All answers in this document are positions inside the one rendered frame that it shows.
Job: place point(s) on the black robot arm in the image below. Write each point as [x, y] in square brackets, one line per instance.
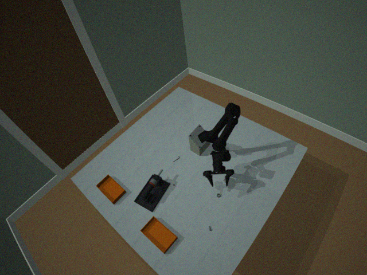
[228, 121]

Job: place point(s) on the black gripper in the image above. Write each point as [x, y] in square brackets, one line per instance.
[217, 166]

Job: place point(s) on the orange shallow tray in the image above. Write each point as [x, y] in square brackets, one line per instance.
[111, 189]
[159, 234]

